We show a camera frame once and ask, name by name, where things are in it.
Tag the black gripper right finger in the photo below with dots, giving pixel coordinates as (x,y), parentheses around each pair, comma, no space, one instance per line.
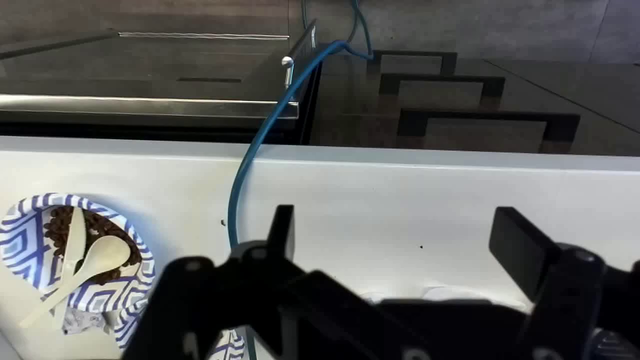
(526,260)

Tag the striped bowl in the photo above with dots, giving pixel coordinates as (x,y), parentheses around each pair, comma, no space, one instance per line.
(26,246)

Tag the blue patterned paper plate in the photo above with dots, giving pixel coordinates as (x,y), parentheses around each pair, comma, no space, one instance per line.
(230,345)

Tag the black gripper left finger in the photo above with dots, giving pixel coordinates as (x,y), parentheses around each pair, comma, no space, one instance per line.
(282,233)

